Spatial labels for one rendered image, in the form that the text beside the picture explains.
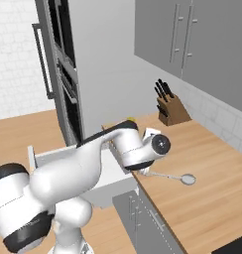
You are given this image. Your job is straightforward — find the dark grey tall appliance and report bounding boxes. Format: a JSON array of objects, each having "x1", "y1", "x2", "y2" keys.
[{"x1": 31, "y1": 0, "x2": 86, "y2": 149}]

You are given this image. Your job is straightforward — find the grey base drawer handle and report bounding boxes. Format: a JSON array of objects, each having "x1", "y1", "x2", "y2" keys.
[{"x1": 148, "y1": 208, "x2": 166, "y2": 233}]

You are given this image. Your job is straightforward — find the silver round-headed utensil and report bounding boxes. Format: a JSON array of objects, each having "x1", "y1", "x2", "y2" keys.
[{"x1": 139, "y1": 168, "x2": 197, "y2": 187}]

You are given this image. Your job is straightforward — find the wooden knife block with knives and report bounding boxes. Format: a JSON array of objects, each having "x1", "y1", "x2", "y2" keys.
[{"x1": 154, "y1": 78, "x2": 192, "y2": 127}]

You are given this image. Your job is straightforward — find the grey wall cabinet door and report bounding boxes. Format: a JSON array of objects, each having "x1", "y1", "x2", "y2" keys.
[
  {"x1": 134, "y1": 0, "x2": 193, "y2": 79},
  {"x1": 181, "y1": 0, "x2": 242, "y2": 116}
]

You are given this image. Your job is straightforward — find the grey base cabinet door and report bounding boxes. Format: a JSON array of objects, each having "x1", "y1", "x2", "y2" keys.
[{"x1": 112, "y1": 190, "x2": 138, "y2": 254}]

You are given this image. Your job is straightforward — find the grey base cabinet handle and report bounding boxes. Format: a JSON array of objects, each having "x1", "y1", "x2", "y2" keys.
[
  {"x1": 127, "y1": 195, "x2": 133, "y2": 220},
  {"x1": 134, "y1": 205, "x2": 141, "y2": 233}
]

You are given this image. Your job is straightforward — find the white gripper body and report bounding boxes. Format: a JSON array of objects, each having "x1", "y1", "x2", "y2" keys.
[{"x1": 143, "y1": 127, "x2": 163, "y2": 141}]

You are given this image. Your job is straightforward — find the silver wall cabinet handle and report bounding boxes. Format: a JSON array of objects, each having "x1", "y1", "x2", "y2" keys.
[
  {"x1": 169, "y1": 3, "x2": 184, "y2": 64},
  {"x1": 181, "y1": 4, "x2": 198, "y2": 69}
]

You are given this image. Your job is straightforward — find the grey tall cabinet side panel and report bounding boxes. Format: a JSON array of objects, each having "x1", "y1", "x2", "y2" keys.
[{"x1": 66, "y1": 0, "x2": 185, "y2": 140}]

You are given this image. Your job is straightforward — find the grey base drawer front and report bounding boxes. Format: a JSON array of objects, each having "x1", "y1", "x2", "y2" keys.
[{"x1": 136, "y1": 189, "x2": 187, "y2": 254}]

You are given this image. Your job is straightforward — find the open white drawer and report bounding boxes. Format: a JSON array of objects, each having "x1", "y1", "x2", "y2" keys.
[{"x1": 27, "y1": 140, "x2": 140, "y2": 210}]

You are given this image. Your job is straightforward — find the black hob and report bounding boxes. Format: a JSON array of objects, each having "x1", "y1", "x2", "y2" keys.
[{"x1": 210, "y1": 232, "x2": 242, "y2": 254}]

